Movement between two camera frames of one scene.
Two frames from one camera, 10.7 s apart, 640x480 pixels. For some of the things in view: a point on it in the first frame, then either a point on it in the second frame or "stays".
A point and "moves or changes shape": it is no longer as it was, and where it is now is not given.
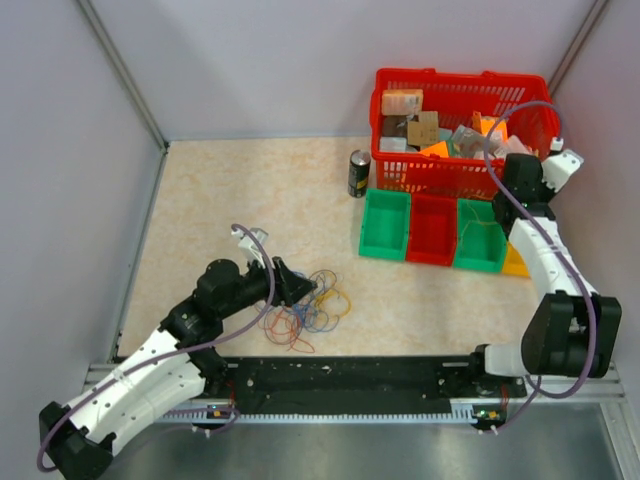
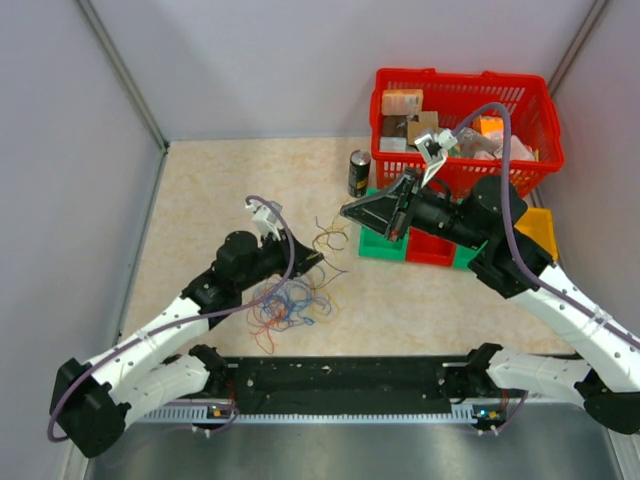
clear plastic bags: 471,143 stays
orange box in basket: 402,102 stays
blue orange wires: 320,310 moves or changes shape
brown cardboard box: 425,131 stays
